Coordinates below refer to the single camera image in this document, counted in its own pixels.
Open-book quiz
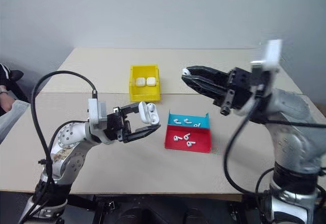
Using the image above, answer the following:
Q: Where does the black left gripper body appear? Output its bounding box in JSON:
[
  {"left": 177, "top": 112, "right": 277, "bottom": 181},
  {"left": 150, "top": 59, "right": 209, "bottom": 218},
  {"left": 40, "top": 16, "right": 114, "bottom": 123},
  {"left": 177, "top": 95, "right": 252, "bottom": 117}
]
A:
[{"left": 106, "top": 105, "right": 132, "bottom": 145}]

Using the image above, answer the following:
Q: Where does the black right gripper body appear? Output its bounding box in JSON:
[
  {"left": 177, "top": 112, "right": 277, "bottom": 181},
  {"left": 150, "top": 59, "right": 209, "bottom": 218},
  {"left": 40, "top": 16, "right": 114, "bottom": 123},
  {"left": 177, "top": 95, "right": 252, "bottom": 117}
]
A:
[{"left": 220, "top": 67, "right": 266, "bottom": 117}]

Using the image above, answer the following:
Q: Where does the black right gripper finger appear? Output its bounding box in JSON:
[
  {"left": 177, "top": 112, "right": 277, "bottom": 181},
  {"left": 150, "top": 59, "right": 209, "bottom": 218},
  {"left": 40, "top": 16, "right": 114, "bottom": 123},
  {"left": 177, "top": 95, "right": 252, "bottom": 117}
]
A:
[
  {"left": 185, "top": 65, "right": 232, "bottom": 82},
  {"left": 181, "top": 75, "right": 229, "bottom": 105}
]

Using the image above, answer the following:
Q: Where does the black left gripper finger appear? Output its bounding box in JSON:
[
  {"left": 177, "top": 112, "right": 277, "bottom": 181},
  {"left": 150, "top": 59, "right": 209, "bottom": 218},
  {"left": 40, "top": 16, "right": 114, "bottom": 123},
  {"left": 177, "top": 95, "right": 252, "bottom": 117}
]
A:
[
  {"left": 119, "top": 103, "right": 142, "bottom": 116},
  {"left": 123, "top": 124, "right": 162, "bottom": 144}
]

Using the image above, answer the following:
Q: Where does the yellow plastic bin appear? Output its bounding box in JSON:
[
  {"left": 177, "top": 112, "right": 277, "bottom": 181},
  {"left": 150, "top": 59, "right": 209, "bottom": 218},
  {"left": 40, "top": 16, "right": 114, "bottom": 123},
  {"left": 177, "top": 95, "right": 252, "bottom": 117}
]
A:
[{"left": 129, "top": 64, "right": 162, "bottom": 104}]

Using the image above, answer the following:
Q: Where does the bystander bare hand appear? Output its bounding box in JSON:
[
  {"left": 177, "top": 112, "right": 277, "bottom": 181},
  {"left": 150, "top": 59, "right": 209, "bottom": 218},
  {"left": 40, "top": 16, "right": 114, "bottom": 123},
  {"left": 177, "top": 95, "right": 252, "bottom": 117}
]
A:
[{"left": 0, "top": 91, "right": 14, "bottom": 113}]

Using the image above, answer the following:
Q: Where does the blue plastic tray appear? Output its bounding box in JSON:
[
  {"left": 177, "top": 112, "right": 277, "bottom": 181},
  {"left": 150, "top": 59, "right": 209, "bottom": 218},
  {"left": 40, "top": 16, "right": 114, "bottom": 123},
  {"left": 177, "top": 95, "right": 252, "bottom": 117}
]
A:
[{"left": 168, "top": 109, "right": 211, "bottom": 129}]

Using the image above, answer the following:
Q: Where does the red plastic tray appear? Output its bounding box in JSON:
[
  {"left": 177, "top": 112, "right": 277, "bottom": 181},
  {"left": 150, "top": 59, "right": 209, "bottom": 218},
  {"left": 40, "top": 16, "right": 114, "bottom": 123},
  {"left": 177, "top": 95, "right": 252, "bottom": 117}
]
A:
[{"left": 164, "top": 124, "right": 213, "bottom": 154}]

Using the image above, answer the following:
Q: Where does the dark rounded shape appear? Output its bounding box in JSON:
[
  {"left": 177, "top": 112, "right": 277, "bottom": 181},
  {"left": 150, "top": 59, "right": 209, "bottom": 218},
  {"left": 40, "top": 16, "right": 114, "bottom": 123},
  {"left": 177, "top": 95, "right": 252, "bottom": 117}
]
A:
[{"left": 121, "top": 207, "right": 154, "bottom": 224}]

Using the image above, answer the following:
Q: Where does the bystander grey trouser leg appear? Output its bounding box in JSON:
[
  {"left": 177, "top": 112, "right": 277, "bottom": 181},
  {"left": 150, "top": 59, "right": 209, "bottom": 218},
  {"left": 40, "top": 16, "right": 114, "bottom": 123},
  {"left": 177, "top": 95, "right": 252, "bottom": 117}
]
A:
[{"left": 0, "top": 100, "right": 32, "bottom": 144}]

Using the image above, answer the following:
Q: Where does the bystander black jacket sleeve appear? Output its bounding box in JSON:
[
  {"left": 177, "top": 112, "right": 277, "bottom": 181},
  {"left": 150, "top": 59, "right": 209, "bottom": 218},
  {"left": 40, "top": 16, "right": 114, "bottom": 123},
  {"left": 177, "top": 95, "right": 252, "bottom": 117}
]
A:
[{"left": 0, "top": 62, "right": 24, "bottom": 90}]

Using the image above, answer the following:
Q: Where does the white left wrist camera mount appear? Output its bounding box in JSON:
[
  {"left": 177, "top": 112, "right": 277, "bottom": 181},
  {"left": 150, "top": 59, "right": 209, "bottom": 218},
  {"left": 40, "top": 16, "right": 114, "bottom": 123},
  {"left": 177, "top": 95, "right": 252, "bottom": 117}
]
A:
[{"left": 87, "top": 97, "right": 108, "bottom": 131}]

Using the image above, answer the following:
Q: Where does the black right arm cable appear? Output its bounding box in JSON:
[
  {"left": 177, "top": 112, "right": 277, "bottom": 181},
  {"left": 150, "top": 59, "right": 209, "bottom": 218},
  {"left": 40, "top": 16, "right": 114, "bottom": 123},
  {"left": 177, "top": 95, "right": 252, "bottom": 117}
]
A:
[{"left": 223, "top": 89, "right": 280, "bottom": 211}]

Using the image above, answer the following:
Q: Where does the black metal table frame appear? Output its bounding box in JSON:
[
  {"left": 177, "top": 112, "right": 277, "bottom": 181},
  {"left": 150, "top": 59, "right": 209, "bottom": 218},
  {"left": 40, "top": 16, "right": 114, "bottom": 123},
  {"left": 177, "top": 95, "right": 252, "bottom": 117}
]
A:
[{"left": 0, "top": 190, "right": 268, "bottom": 224}]

